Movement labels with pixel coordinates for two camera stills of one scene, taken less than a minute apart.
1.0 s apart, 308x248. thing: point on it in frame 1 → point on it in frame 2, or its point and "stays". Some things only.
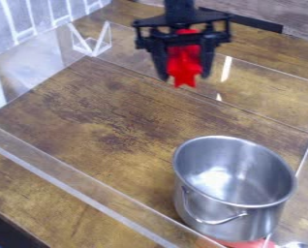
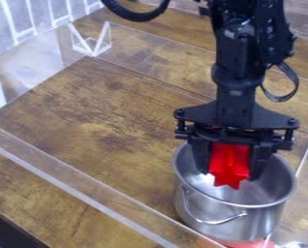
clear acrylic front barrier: [65, 207] stays
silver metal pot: [234, 184] stays
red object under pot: [247, 243] stays
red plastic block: [185, 60] → [230, 164]
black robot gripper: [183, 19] → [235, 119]
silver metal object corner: [295, 244] stays
